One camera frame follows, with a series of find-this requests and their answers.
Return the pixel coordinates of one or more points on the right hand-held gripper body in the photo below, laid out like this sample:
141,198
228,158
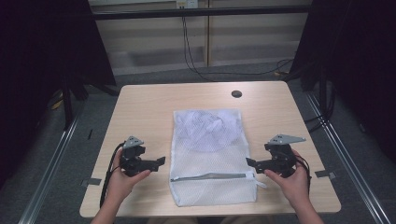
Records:
284,161

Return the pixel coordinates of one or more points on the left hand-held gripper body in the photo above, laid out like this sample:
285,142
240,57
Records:
130,165

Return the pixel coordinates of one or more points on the white mesh laundry bag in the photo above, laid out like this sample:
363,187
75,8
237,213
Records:
211,193

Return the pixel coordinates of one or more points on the person's left hand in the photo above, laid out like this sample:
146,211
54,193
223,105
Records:
120,186

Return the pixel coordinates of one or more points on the person's right hand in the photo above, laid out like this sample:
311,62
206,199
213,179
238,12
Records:
295,186

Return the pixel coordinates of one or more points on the grey tape piece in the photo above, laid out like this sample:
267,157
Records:
325,174
91,182

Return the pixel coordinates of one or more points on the dark round table grommet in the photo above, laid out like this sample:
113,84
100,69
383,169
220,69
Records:
236,94

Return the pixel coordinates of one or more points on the white clothing inside bag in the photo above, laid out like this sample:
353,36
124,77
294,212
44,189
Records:
208,130

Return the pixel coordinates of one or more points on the black metal stand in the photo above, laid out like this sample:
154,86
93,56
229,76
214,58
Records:
67,105

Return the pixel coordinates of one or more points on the dark curtain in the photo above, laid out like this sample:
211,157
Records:
37,77
361,68

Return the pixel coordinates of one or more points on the black horizontal bar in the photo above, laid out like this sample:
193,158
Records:
199,12

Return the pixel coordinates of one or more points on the metal floor rail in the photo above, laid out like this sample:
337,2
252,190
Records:
51,168
348,161

